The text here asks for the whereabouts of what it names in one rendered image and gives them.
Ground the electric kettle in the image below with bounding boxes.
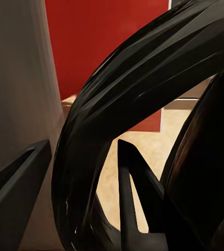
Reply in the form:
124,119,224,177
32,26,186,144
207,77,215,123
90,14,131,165
51,0,224,251

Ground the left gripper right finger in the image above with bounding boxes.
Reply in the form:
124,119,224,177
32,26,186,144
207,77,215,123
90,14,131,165
117,139,206,251

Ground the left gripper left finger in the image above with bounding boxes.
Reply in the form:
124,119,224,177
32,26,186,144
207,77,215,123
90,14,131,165
0,139,52,251

